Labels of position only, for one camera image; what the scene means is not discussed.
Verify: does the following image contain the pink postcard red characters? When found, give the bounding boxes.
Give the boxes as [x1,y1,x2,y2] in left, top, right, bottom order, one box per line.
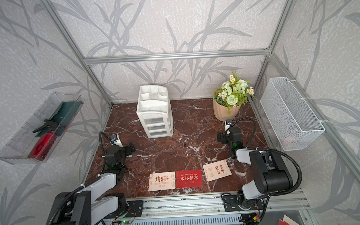
[148,171,176,191]

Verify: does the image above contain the white plastic drawer organizer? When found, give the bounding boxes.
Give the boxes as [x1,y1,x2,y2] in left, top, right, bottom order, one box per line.
[136,85,173,139]

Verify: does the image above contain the red item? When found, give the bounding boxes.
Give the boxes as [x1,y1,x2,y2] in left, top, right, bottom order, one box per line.
[176,169,203,189]

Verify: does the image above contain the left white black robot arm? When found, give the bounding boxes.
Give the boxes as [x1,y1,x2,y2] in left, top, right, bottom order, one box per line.
[46,132,139,225]

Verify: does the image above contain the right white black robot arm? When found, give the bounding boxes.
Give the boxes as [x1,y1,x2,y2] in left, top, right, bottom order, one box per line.
[217,117,302,212]

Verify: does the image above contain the potted white flower plant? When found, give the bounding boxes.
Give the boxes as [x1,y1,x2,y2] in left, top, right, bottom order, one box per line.
[213,70,255,121]

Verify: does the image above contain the green card in bin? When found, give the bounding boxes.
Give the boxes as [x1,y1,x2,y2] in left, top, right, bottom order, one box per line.
[36,101,83,137]

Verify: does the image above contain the green circuit board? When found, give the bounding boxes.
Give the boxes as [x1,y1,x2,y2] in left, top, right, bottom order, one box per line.
[111,219,134,225]

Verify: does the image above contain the red brush in bin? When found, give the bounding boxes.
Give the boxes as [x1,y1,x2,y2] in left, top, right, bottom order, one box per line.
[28,131,57,161]

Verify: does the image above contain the black clamp in bin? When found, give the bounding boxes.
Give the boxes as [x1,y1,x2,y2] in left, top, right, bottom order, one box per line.
[32,119,59,133]

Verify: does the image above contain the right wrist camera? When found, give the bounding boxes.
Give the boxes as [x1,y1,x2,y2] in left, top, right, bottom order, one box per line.
[225,119,232,130]

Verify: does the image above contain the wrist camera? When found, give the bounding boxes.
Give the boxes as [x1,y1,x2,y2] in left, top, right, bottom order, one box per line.
[110,133,123,148]
[225,119,232,130]

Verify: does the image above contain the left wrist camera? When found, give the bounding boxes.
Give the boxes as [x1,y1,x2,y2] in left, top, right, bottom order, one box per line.
[110,133,123,148]

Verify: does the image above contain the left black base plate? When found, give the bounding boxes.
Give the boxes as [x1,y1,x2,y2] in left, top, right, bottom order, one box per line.
[113,200,144,218]

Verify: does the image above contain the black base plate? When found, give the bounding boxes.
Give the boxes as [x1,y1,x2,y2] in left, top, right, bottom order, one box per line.
[221,193,264,212]
[113,200,144,218]

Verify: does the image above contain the white wire mesh basket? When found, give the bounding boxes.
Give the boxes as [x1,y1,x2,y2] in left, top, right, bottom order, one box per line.
[260,77,325,151]

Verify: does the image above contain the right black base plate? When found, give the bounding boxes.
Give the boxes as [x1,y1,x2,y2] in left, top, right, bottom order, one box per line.
[221,193,264,212]

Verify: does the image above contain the aluminium front rail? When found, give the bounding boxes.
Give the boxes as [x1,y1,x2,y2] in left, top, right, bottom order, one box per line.
[83,188,311,223]

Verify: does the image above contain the clear plastic wall bin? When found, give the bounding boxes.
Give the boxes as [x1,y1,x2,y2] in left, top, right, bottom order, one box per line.
[0,92,83,165]

